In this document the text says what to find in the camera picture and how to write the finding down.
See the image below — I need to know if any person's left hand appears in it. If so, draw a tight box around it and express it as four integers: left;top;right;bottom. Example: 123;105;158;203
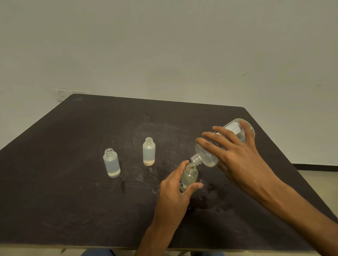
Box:
150;160;204;234

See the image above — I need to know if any person's right hand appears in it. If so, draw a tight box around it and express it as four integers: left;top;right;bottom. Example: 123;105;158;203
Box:
195;120;290;207

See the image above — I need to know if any small yellowish bottle purple sticker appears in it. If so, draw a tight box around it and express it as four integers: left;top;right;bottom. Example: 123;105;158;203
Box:
179;162;199;192

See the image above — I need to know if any large clear plastic bottle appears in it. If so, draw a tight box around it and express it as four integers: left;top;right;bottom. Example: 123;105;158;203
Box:
190;118;256;168

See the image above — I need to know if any small bottle with pink sticker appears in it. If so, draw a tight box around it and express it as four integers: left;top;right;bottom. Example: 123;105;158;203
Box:
142;137;156;167

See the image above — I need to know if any small plain clear bottle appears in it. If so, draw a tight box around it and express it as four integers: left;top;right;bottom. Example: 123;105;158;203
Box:
102;148;121;179

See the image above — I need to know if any person's left forearm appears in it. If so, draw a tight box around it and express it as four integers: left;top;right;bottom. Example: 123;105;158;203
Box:
134;224;177;256

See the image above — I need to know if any person's left leg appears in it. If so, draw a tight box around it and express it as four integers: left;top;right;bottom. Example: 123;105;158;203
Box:
80;249;115;256

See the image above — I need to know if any black skirting board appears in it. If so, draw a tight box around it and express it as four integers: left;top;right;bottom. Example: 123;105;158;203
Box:
292;164;338;172

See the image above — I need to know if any white wall socket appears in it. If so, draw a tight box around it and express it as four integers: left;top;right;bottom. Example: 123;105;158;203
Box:
52;87;89;103

